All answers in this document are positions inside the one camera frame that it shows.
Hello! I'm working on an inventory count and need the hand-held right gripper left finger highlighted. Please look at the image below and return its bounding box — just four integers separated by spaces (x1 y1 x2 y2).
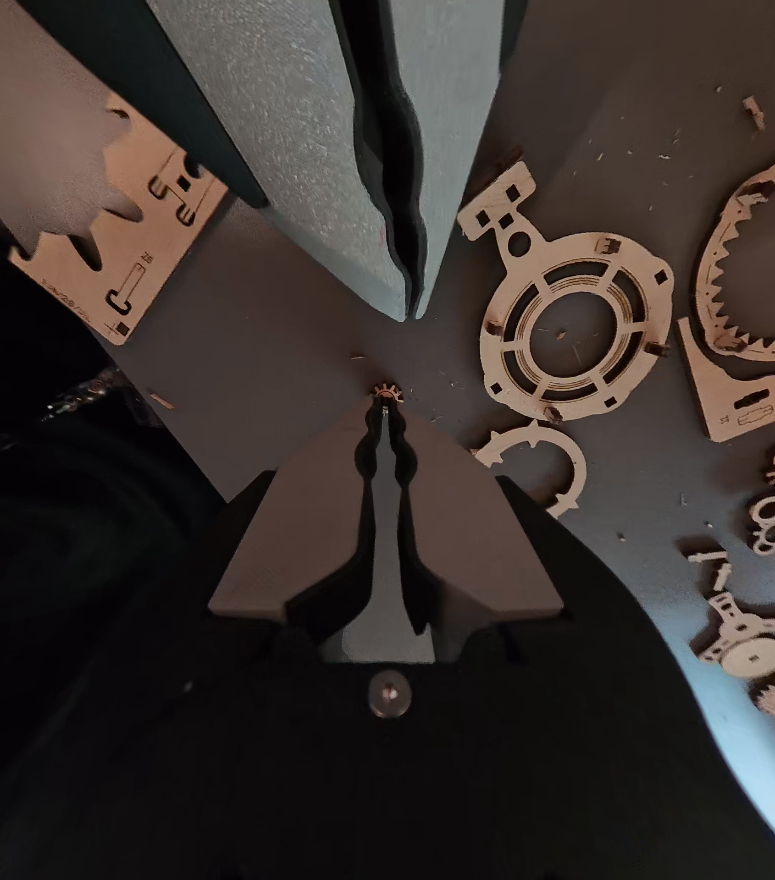
209 399 379 644

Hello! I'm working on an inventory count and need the jagged-edged wooden offcut sheet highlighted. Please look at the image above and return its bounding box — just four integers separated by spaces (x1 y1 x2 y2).
7 92 231 347

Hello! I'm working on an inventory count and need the wooden frame offcut sheet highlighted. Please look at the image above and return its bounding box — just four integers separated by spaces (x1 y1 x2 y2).
675 315 775 444

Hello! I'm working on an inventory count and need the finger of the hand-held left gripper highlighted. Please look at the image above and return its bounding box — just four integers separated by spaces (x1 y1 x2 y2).
145 0 426 324
387 0 507 320

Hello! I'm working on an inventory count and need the thin notched wooden ring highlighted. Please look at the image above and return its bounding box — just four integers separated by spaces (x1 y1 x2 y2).
472 420 588 518

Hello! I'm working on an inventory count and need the round slotted wooden plate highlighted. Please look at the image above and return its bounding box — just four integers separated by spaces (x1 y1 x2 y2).
457 163 676 422

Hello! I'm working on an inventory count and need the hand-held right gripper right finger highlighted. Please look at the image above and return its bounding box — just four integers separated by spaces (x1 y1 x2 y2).
387 404 566 638

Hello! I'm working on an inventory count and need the metal lanyard clip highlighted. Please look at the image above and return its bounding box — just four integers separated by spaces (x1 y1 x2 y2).
42 370 122 422

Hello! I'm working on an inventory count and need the wooden inner-toothed ring gear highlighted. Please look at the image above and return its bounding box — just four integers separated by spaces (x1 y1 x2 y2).
693 137 775 359

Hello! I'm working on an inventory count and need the wooden arm piece with holes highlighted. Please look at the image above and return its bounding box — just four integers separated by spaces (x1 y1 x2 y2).
689 594 775 682

